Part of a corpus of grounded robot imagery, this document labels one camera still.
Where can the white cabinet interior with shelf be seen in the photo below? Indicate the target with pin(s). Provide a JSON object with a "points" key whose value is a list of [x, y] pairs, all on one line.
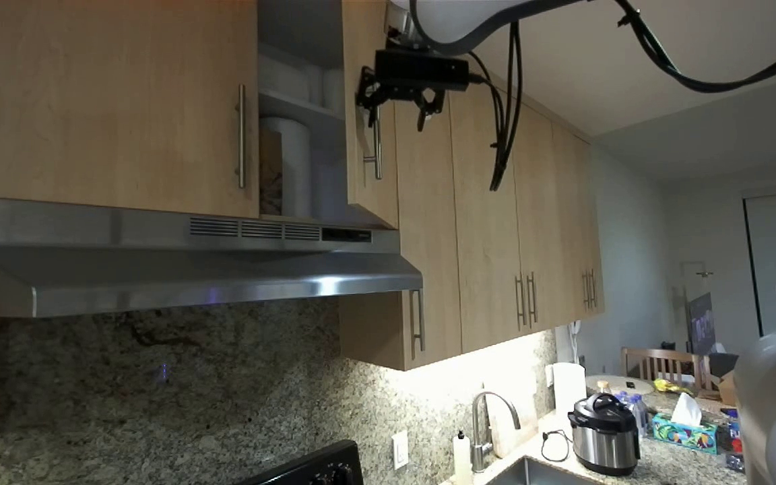
{"points": [[302, 27]]}

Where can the tall wooden wall cabinet door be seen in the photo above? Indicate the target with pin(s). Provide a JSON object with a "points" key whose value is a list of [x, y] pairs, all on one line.
{"points": [[540, 231], [569, 217], [433, 269], [482, 269]]}

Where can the colourful package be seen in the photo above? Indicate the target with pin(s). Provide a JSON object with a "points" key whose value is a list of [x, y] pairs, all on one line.
{"points": [[728, 440]]}

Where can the yellow fruit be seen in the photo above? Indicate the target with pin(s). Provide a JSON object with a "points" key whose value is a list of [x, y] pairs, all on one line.
{"points": [[664, 385]]}

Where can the white wall outlet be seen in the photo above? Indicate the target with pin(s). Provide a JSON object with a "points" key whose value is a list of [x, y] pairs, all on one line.
{"points": [[399, 447]]}

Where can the white soap bottle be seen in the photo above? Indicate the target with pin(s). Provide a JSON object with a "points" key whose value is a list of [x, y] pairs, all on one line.
{"points": [[462, 459]]}

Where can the stainless steel range hood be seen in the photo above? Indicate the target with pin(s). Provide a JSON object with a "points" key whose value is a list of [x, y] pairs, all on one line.
{"points": [[135, 269]]}

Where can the black stove control panel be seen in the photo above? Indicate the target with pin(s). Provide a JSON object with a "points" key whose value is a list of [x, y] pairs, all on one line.
{"points": [[315, 467]]}

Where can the wooden chair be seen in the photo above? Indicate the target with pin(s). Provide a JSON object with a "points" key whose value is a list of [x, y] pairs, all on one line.
{"points": [[660, 365]]}

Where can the white roll with brown print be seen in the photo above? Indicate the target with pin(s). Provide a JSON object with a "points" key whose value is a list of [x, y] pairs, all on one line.
{"points": [[294, 169]]}

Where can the steel kitchen sink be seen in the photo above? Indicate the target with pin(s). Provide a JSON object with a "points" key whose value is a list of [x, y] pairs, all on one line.
{"points": [[532, 473]]}

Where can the chrome kitchen faucet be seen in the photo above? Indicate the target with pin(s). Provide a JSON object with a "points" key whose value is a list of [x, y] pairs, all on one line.
{"points": [[481, 431]]}

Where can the white paper towel roll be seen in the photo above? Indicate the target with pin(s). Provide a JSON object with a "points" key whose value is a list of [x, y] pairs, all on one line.
{"points": [[569, 389]]}

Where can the dark wall poster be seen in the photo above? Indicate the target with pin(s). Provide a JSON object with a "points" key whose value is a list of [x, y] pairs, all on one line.
{"points": [[698, 314]]}

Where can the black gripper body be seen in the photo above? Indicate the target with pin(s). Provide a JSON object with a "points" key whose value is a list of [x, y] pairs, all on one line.
{"points": [[398, 93]]}

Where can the steel and black pressure cooker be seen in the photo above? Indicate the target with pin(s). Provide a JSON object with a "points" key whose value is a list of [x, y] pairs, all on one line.
{"points": [[604, 440]]}

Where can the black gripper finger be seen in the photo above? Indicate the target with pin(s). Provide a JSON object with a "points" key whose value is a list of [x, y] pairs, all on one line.
{"points": [[429, 99], [369, 95]]}

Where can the wooden cabinet side panel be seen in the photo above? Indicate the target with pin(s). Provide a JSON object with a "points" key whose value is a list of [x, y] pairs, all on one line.
{"points": [[372, 339]]}

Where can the purple bottle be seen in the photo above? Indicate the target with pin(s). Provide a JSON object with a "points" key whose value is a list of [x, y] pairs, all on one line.
{"points": [[631, 407]]}

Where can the white dish stack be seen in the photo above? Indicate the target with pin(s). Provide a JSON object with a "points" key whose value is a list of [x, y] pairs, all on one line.
{"points": [[286, 78]]}

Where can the teal tissue box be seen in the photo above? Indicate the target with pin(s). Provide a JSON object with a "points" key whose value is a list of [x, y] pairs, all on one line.
{"points": [[681, 431]]}

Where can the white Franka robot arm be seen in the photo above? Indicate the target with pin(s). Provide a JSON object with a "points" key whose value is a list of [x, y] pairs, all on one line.
{"points": [[496, 13]]}

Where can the wooden hood cabinet door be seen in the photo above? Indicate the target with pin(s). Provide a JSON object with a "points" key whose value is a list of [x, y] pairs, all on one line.
{"points": [[387, 191], [108, 97]]}

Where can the white cup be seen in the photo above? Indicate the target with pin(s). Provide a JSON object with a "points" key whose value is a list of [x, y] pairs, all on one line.
{"points": [[332, 89]]}

